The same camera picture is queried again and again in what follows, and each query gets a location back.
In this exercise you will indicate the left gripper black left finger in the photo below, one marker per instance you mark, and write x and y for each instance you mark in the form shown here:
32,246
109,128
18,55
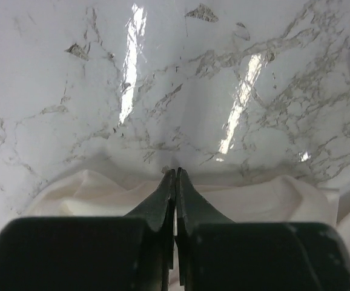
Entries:
130,252

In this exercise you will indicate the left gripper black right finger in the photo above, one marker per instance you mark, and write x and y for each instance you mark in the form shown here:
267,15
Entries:
216,253

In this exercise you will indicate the white t-shirt red print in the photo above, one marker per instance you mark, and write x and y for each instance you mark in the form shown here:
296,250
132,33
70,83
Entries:
284,198

